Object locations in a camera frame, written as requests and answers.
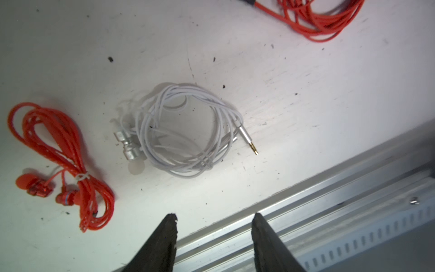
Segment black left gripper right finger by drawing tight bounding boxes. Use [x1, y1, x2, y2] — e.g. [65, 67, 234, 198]
[251, 213, 305, 272]

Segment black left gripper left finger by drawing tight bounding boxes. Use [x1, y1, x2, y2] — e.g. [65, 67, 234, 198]
[123, 214, 177, 272]

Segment white wired earphones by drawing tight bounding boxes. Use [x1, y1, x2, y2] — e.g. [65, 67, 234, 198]
[111, 83, 258, 179]

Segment aluminium front rail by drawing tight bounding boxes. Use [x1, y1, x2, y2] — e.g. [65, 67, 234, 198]
[111, 118, 435, 272]

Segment red wired earphones coiled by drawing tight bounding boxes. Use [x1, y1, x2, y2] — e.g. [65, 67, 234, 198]
[246, 1, 364, 43]

